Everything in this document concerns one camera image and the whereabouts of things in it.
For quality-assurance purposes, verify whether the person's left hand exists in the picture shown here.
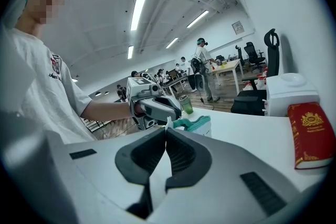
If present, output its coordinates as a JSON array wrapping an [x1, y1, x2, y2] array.
[[133, 103, 145, 117]]

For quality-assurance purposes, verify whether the black round speaker unit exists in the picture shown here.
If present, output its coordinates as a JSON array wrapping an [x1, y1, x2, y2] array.
[[194, 73, 207, 92]]

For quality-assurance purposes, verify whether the person's head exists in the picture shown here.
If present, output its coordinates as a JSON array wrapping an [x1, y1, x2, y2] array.
[[25, 0, 73, 32]]

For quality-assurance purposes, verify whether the person's white printed t-shirt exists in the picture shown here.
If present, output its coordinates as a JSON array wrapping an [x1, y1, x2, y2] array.
[[0, 27, 93, 145]]

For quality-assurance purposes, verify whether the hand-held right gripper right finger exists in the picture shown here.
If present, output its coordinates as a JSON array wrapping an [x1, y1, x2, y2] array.
[[153, 127, 303, 224]]

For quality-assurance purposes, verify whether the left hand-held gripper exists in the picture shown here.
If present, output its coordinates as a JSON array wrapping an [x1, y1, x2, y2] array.
[[125, 77, 183, 131]]

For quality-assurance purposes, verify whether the person's left forearm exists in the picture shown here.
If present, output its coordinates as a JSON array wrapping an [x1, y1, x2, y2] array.
[[80, 101, 132, 122]]

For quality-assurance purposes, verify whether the green drink tumbler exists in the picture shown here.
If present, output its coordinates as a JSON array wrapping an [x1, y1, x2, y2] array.
[[178, 95, 194, 115]]

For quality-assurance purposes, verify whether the clear plastic bag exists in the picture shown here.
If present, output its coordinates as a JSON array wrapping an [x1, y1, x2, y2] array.
[[166, 115, 212, 138]]

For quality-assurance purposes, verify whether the red hardcover book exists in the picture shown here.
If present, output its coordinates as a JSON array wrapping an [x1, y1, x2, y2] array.
[[287, 101, 336, 170]]

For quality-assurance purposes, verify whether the wooden table with white legs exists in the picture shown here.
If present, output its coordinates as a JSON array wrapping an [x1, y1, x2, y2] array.
[[211, 59, 245, 95]]

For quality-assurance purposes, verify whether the white box with round recess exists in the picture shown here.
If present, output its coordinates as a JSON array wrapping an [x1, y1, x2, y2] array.
[[264, 72, 321, 116]]

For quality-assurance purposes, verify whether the black office chair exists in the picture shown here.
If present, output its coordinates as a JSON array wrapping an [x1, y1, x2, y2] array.
[[230, 28, 280, 116], [235, 45, 246, 68], [244, 41, 266, 73]]

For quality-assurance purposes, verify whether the heap of white plastic bags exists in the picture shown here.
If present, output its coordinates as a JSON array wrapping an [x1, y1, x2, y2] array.
[[243, 70, 268, 91]]

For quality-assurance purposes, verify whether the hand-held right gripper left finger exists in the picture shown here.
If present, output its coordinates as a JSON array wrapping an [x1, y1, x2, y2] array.
[[65, 127, 167, 220]]

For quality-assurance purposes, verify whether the black and white backpack rig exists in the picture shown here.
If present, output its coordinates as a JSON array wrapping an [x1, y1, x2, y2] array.
[[191, 57, 202, 74]]

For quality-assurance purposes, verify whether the framed wall notice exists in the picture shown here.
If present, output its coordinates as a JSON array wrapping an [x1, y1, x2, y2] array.
[[232, 20, 245, 35]]

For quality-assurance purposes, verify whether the dark desk with white legs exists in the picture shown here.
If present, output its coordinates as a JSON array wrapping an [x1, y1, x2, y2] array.
[[161, 74, 188, 94]]

